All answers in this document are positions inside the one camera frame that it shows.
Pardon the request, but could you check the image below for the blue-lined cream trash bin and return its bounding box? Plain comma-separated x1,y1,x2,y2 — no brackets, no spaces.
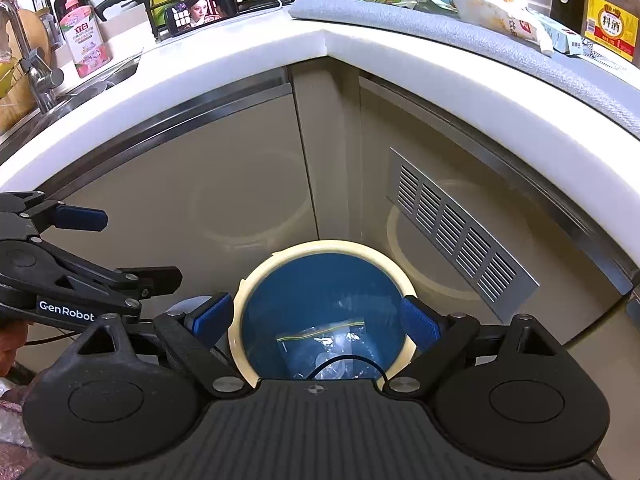
227,240,418,393

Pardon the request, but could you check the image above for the beige cabinet door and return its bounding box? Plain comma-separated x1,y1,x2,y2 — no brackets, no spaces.
357,75,631,348
37,65,321,321

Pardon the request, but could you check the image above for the teal white carton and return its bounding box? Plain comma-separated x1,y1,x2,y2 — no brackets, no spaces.
537,12,593,56

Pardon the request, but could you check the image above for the steel faucet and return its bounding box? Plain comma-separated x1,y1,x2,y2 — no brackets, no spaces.
0,0,65,113

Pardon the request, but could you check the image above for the cooking wine bottle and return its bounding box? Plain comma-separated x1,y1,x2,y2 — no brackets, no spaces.
582,0,640,63

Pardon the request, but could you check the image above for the person's left hand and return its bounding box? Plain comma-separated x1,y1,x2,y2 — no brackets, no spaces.
0,319,27,377

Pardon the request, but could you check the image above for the black smartphone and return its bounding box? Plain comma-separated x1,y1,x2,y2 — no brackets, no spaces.
165,0,238,36

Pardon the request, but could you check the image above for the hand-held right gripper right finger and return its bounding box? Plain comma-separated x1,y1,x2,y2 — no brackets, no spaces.
382,296,566,396

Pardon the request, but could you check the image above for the black cable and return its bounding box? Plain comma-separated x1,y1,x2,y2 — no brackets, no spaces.
306,355,390,383

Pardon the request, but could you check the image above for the clear zip bag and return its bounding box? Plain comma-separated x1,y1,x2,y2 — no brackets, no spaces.
276,319,386,381

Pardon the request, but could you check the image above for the metal cabinet vent grille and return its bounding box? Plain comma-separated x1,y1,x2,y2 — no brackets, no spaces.
385,147,541,323

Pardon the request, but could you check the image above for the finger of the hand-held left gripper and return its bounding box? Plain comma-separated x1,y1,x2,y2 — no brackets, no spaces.
0,237,183,311
0,190,109,242

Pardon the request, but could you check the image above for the black wire rack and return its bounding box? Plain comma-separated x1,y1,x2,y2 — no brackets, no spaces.
135,0,321,43

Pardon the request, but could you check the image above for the black pan handle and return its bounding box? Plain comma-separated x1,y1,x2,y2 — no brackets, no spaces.
94,0,143,23

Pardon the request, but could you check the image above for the pink dish soap bottle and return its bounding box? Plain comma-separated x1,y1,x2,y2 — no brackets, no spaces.
54,0,112,79

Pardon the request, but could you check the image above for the steel sink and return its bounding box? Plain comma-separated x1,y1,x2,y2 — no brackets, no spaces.
0,55,146,146

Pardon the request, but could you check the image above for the wooden cutting board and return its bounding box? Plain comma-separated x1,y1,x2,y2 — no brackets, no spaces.
10,7,53,66

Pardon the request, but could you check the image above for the grey counter mat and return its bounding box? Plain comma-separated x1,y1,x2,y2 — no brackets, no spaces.
290,0,640,141

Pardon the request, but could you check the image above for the clear printed plastic package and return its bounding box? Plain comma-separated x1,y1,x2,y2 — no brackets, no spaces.
445,0,556,56

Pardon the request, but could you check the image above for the beige corner cabinet panel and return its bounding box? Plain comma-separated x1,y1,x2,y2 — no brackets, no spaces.
290,57,363,261

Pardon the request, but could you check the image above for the person's pink clothing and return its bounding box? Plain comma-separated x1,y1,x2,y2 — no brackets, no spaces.
0,385,32,448

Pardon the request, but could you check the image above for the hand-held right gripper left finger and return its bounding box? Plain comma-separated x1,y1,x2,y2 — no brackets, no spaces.
75,292,257,401

